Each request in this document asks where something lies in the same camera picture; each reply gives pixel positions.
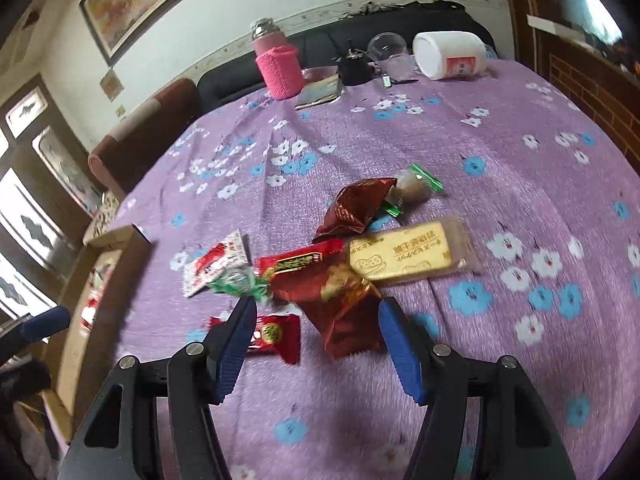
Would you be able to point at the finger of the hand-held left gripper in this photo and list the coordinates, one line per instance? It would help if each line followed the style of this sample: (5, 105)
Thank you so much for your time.
(45, 322)

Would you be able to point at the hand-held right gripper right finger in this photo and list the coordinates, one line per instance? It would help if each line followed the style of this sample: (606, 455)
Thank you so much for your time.
(402, 355)

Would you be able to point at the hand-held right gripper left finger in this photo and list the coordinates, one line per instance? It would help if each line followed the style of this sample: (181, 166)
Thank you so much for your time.
(232, 355)

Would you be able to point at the small red snack packet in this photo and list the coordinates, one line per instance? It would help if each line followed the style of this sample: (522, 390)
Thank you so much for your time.
(272, 332)

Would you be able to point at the large red snack packet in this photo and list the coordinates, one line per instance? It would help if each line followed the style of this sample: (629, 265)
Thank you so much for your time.
(340, 315)

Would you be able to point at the white and red snack packet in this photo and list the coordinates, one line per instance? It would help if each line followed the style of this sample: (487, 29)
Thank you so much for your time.
(212, 260)

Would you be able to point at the yellow biscuit packet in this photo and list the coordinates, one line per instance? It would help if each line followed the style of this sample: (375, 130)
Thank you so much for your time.
(405, 252)

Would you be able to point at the cardboard tray box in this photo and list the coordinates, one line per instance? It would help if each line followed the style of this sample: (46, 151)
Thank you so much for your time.
(116, 245)

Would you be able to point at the red bar snack packet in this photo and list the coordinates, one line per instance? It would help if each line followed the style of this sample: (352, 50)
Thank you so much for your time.
(300, 259)

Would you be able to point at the dark red foil packet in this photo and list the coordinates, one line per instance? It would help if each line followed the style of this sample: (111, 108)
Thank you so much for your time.
(352, 207)

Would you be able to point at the clear candy with green ends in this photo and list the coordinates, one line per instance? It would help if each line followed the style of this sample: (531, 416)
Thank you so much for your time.
(415, 185)

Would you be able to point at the patterned cloth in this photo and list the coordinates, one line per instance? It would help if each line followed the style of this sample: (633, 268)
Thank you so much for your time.
(105, 215)

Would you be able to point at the wooden door with glass panes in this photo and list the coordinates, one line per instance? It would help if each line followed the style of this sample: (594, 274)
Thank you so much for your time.
(45, 185)

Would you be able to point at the brown armchair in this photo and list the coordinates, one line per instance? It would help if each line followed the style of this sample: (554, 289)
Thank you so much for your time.
(150, 120)

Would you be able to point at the small worn book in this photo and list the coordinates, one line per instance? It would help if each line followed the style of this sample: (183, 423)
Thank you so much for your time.
(320, 94)

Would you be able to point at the bottle with pink knitted sleeve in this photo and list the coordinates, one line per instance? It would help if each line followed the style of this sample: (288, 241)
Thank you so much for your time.
(280, 70)

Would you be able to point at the small black pouch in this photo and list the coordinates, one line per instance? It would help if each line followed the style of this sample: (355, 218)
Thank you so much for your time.
(354, 70)

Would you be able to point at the clear glass cup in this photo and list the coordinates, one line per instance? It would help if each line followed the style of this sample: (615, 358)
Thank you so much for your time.
(390, 52)

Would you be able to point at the white plastic jar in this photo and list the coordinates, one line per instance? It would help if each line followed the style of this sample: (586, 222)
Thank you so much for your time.
(440, 52)

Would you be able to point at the black leather sofa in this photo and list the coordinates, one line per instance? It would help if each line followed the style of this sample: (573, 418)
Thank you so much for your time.
(330, 40)

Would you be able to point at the brown wooden cabinet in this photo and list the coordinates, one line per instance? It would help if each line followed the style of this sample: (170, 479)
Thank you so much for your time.
(590, 85)

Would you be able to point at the dark cloth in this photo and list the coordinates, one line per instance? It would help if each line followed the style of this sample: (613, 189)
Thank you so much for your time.
(425, 6)

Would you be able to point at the small framed wall notice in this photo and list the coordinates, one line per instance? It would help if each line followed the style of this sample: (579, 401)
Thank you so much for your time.
(112, 85)

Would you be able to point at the framed wall painting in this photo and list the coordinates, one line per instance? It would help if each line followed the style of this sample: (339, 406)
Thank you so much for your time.
(150, 0)

